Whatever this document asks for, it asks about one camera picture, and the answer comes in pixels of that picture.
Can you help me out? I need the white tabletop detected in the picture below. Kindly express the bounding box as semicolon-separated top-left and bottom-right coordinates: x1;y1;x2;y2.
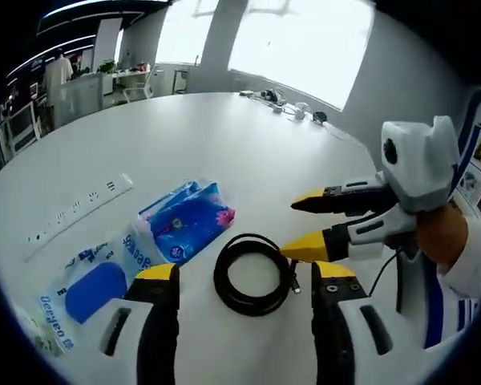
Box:
0;91;426;385

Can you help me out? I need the wall poster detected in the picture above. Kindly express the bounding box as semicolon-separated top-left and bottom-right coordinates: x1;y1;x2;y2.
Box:
447;120;481;224

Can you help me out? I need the clear package with blue pad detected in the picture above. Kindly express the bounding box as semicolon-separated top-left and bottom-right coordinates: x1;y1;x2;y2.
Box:
35;218;162;355

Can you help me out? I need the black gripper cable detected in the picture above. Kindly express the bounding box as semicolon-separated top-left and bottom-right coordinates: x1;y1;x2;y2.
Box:
367;247;406;298

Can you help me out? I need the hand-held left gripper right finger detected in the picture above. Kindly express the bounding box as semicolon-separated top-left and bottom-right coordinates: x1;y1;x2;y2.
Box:
310;260;440;385

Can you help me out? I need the person's right hand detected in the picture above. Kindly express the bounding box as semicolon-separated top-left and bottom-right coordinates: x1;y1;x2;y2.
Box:
384;203;469;265

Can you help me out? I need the bundle of cables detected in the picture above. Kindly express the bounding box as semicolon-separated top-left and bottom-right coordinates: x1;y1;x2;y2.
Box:
239;87;290;116

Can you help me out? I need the blue tissue pack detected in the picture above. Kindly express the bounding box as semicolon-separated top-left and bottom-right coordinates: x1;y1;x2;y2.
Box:
138;179;236;266

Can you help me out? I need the white table socket strip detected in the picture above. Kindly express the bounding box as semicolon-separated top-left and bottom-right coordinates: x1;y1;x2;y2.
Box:
25;172;135;262

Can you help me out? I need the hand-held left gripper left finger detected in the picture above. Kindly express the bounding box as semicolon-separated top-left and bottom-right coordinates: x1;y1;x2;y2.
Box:
98;262;181;385

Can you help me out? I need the white office chair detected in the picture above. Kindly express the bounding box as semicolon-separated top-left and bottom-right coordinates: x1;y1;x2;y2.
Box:
121;67;158;106

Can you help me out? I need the large window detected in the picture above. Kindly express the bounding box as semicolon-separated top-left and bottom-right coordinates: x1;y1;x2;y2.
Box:
155;0;218;68
227;0;377;112

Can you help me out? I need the frosted partition panel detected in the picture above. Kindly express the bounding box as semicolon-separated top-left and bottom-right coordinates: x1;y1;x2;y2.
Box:
59;73;106;126

